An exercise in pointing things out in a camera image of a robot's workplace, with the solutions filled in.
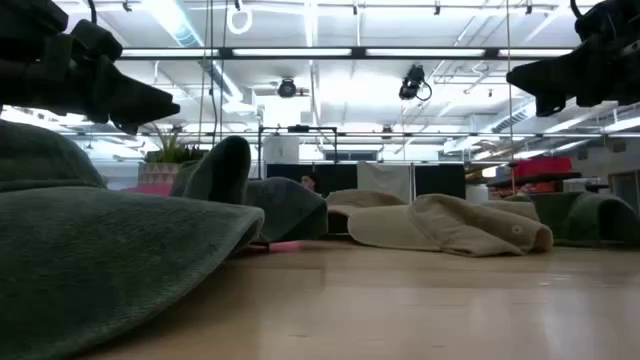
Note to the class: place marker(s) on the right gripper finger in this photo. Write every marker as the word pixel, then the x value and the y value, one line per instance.
pixel 550 77
pixel 550 106

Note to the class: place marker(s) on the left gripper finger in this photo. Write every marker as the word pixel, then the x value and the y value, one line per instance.
pixel 135 102
pixel 127 127

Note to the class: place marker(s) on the beige hat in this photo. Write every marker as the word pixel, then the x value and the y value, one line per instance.
pixel 450 225

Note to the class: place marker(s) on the beige sock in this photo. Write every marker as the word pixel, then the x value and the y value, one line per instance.
pixel 360 197

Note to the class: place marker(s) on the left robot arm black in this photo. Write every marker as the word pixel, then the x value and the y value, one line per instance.
pixel 30 22

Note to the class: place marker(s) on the dark green hat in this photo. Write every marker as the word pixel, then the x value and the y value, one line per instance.
pixel 585 215
pixel 100 260
pixel 290 210

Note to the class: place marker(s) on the potted succulent patterned pot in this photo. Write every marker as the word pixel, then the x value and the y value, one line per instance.
pixel 160 175

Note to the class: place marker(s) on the red crate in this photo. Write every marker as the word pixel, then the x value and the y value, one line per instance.
pixel 542 167

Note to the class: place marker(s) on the thin vertical pole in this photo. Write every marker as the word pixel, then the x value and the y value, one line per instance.
pixel 508 30

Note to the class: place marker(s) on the dark shelf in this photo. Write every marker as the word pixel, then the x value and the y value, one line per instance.
pixel 535 180

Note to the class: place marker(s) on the overhead LED light bar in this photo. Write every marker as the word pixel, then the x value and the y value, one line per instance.
pixel 225 52

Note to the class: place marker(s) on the white container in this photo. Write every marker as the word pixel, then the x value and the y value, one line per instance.
pixel 476 194

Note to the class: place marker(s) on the black partition panel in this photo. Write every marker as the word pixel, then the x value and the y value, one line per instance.
pixel 440 180

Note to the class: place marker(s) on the black round ceiling device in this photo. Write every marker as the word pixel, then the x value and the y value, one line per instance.
pixel 287 88

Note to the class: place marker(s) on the white cloth panel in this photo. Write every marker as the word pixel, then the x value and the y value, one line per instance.
pixel 385 180

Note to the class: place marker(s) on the person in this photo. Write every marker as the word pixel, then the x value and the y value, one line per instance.
pixel 311 181

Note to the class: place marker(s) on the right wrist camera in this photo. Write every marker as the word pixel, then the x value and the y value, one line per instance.
pixel 600 20

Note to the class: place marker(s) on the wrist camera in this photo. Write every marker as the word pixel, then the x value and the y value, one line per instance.
pixel 97 42
pixel 600 20

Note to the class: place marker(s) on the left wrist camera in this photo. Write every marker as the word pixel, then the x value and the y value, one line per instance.
pixel 97 42

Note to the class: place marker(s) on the horizontal metal rail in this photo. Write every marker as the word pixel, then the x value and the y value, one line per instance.
pixel 450 134

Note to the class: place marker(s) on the black overhead camera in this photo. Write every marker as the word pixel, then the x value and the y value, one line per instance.
pixel 412 82

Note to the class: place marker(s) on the black stand frame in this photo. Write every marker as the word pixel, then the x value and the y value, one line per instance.
pixel 300 128

